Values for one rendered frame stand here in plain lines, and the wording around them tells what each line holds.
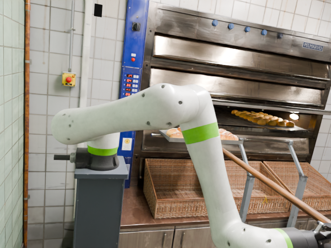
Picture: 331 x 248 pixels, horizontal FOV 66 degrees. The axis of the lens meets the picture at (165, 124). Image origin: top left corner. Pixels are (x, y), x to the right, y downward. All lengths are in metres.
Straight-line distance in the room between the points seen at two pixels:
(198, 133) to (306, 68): 2.18
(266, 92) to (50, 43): 1.87
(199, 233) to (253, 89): 1.34
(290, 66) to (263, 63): 0.30
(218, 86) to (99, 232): 1.60
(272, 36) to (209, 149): 1.93
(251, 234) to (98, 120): 0.53
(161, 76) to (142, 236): 1.23
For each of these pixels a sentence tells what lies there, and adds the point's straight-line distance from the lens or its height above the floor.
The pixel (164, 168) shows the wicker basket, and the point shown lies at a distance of 2.27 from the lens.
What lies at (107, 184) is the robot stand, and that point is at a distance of 1.07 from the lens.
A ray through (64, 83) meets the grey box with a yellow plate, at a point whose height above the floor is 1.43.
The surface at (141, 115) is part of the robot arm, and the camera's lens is 0.66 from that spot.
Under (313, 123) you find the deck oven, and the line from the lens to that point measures 3.08.
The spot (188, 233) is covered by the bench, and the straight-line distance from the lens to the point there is 2.04.
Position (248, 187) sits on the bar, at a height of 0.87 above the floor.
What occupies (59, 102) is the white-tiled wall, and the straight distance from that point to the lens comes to 2.08.
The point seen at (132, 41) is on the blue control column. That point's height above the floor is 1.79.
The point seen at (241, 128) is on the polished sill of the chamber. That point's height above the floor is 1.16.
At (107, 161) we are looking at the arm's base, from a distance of 1.07.
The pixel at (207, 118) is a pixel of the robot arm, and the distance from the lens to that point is 0.77.
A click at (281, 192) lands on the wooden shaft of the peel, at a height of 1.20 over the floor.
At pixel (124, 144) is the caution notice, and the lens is 2.14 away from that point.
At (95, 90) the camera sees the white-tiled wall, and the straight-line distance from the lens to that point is 2.06.
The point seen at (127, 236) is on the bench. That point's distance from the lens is 1.91.
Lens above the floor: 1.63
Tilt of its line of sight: 12 degrees down
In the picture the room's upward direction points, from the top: 8 degrees clockwise
